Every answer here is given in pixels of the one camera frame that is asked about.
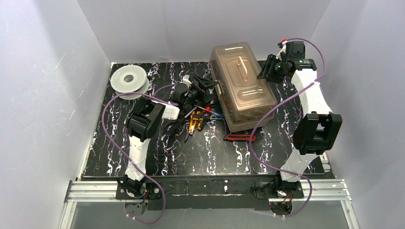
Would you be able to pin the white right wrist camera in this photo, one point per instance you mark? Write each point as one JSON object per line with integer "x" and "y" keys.
{"x": 285, "y": 50}

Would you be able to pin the black handled cutters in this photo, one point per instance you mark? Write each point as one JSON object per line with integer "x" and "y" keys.
{"x": 172, "y": 126}

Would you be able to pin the yellow black bit holder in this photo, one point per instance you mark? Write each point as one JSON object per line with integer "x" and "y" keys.
{"x": 201, "y": 118}

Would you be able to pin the blue handled screwdriver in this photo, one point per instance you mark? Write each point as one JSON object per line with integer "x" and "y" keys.
{"x": 214, "y": 115}

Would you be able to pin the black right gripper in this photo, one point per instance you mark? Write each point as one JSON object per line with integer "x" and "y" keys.
{"x": 268, "y": 67}

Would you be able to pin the white filament spool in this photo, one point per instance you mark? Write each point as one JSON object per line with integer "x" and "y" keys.
{"x": 130, "y": 78}

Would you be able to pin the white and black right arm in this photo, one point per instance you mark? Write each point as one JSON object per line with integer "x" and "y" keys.
{"x": 317, "y": 130}

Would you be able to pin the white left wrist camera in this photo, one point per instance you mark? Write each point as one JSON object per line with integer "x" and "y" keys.
{"x": 186, "y": 80}

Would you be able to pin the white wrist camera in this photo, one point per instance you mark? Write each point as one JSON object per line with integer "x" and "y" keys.
{"x": 186, "y": 80}
{"x": 285, "y": 50}

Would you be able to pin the red and black utility knife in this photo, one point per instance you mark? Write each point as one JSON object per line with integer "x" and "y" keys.
{"x": 237, "y": 138}

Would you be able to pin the beige translucent plastic toolbox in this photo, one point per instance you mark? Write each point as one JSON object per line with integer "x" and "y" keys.
{"x": 244, "y": 99}

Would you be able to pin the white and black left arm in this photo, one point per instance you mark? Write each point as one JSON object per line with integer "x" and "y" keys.
{"x": 144, "y": 121}

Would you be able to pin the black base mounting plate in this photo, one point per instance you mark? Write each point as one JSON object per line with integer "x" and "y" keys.
{"x": 216, "y": 192}

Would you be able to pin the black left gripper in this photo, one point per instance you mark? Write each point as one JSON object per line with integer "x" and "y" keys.
{"x": 204, "y": 89}

